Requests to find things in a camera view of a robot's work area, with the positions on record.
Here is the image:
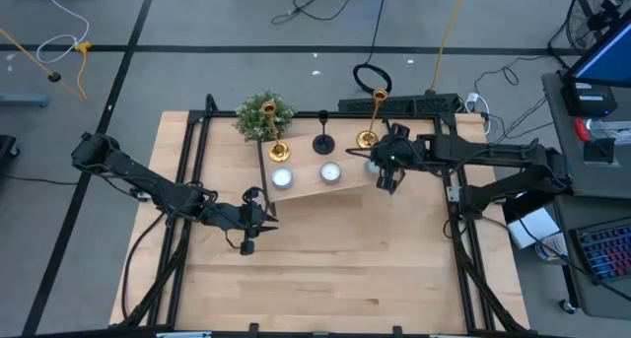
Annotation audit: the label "black candlestick holder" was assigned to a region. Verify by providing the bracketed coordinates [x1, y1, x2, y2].
[312, 108, 337, 157]

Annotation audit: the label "white power adapter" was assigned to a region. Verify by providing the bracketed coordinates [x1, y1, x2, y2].
[465, 92, 492, 135]

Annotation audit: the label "black metal table frame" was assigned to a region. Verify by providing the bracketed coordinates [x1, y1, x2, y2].
[117, 94, 531, 338]

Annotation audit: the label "black standing fan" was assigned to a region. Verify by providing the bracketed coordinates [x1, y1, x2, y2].
[546, 0, 631, 69]

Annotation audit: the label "white box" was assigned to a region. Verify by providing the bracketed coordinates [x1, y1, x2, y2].
[507, 208, 561, 250]

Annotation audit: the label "long yellow floor cable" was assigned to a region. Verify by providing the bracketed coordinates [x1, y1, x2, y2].
[431, 0, 469, 93]

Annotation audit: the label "gold candlestick holder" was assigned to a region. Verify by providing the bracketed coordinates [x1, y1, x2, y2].
[355, 88, 389, 151]
[259, 100, 292, 164]

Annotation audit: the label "yellow plug with orange cable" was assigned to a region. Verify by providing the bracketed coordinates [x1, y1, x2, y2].
[73, 40, 94, 101]

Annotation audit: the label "computer monitor blue screen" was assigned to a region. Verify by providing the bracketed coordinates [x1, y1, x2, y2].
[564, 12, 631, 89]

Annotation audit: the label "grey furniture foot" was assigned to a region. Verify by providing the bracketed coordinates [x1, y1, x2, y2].
[0, 92, 50, 108]

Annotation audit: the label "black chair base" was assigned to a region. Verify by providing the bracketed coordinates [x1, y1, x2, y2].
[0, 134, 21, 163]

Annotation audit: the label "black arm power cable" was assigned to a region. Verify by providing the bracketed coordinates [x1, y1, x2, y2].
[120, 212, 167, 322]

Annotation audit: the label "rainbow backlit keyboard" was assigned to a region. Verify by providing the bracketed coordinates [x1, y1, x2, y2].
[569, 218, 631, 285]

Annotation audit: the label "looped black floor cable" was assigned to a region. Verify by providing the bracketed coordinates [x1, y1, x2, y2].
[270, 0, 361, 26]

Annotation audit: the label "wooden shelf riser black legs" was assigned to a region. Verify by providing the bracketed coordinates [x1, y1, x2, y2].
[256, 128, 390, 219]

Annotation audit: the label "black desktop device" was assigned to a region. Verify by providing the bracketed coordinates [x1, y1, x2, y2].
[561, 79, 618, 117]

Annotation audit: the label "small black box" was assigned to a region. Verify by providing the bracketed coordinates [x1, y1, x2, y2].
[583, 137, 616, 166]

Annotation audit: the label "grey side desk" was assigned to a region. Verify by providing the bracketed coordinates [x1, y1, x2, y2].
[541, 71, 631, 201]

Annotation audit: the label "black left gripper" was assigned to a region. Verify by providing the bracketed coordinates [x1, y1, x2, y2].
[204, 199, 280, 256]

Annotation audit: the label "thin yellow floor cable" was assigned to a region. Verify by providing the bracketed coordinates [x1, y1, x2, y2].
[0, 29, 85, 101]

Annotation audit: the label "thin black floor cables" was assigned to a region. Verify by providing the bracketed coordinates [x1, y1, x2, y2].
[472, 55, 556, 152]

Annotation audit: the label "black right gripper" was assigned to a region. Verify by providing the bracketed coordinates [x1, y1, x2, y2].
[344, 123, 421, 195]

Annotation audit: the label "white floor cable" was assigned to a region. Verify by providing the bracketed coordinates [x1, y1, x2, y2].
[35, 0, 91, 65]

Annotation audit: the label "coiled black floor cable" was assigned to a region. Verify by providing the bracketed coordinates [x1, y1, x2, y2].
[351, 0, 393, 98]

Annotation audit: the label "green potted plant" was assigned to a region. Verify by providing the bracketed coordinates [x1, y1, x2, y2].
[234, 89, 297, 143]

